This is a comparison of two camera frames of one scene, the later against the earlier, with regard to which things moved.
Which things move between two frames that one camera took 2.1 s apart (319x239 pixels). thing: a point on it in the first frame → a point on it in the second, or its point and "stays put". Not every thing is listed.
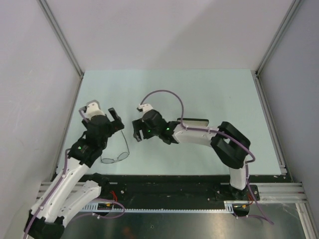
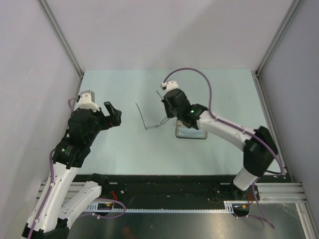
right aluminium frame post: x=288 y=16 stays put
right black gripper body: x=148 y=133 → x=171 y=113
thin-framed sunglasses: x=121 y=157 → x=158 y=93
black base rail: x=196 y=191 stays put
